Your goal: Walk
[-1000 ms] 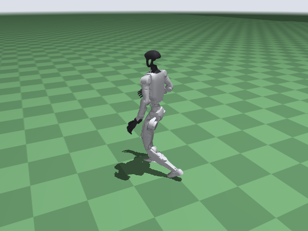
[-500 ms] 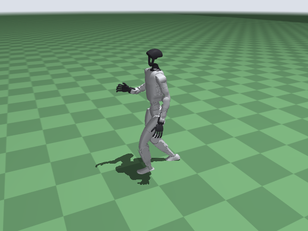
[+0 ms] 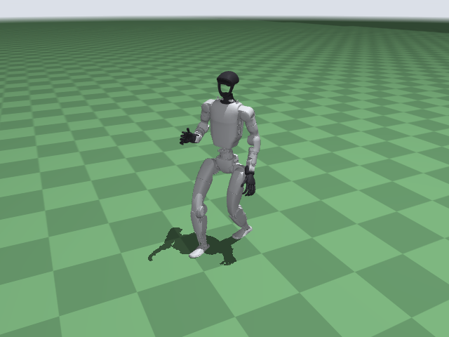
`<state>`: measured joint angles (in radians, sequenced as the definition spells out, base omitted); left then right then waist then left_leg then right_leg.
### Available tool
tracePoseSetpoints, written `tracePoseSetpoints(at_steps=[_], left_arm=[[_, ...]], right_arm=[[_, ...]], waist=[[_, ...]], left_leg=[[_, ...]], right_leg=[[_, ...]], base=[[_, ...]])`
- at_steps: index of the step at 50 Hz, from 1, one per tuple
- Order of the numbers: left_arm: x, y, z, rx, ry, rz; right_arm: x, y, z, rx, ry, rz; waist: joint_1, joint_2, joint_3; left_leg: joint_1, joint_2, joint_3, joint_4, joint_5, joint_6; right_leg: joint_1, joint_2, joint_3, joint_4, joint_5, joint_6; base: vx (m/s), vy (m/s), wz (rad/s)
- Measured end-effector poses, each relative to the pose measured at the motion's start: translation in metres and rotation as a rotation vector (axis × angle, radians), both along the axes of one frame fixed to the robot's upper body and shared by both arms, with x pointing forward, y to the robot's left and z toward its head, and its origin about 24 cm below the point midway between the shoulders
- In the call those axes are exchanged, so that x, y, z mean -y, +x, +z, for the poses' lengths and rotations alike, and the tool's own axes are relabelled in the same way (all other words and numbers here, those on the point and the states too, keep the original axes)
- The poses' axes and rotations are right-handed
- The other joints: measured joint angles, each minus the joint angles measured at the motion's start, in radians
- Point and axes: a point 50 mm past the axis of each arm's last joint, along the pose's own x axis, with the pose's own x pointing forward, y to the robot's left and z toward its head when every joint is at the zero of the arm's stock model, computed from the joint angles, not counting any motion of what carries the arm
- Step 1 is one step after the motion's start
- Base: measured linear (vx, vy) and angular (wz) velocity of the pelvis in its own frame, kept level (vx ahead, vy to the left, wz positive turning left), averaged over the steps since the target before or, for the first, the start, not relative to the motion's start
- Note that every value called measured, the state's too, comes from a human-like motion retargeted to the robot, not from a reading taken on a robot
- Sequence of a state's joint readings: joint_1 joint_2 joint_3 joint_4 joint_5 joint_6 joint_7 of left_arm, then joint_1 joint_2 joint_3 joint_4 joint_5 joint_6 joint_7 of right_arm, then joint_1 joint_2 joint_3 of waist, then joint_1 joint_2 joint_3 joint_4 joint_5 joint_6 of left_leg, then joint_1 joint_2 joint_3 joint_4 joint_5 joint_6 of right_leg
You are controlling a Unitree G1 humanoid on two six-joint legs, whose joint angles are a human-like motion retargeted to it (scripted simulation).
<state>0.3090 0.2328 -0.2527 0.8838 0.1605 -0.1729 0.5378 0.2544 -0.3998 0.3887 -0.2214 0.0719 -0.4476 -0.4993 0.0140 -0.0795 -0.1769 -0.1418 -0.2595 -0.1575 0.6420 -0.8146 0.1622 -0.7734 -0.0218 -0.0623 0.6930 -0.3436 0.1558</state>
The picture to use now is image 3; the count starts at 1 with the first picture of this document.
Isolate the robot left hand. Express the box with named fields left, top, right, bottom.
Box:
left=241, top=166, right=255, bottom=196

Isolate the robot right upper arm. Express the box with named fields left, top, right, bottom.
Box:
left=199, top=99, right=214, bottom=133

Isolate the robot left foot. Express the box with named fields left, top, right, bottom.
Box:
left=232, top=226, right=253, bottom=239

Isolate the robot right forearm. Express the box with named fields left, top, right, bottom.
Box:
left=194, top=123, right=205, bottom=143

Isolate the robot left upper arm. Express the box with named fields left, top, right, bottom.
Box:
left=238, top=105, right=260, bottom=146

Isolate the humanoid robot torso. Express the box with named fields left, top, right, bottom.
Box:
left=210, top=96, right=244, bottom=173

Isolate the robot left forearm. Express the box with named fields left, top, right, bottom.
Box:
left=244, top=136, right=260, bottom=172

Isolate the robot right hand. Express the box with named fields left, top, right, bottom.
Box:
left=180, top=128, right=199, bottom=145

